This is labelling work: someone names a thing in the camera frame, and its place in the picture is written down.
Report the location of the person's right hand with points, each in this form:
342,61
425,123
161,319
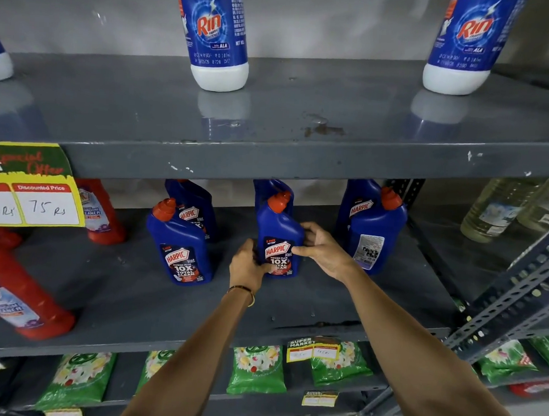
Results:
329,256

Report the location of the person's left hand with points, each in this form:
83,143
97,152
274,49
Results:
243,273

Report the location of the person's left thumb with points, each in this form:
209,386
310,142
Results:
262,268

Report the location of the person's right thumb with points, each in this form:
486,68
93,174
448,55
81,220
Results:
305,251

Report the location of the blue toilet cleaner bottle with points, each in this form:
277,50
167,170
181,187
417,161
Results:
196,206
376,238
280,233
180,246
268,189
355,205

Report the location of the person's right forearm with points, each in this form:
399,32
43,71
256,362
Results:
413,359

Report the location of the person's left forearm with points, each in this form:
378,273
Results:
193,362

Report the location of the gold wrist bangle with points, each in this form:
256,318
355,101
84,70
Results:
247,290

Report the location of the grey metal shelf rack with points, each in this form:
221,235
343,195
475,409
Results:
304,159

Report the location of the yellow shelf price tag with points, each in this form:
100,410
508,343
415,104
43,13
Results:
319,398
310,350
64,414

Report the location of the red bathroom cleaner bottle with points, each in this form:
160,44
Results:
0,237
17,293
102,215

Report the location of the clear liquid plastic bottle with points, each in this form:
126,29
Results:
494,212
548,206

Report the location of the yellow green offer price sign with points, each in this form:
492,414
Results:
32,188

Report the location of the red packet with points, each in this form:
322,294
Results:
536,388

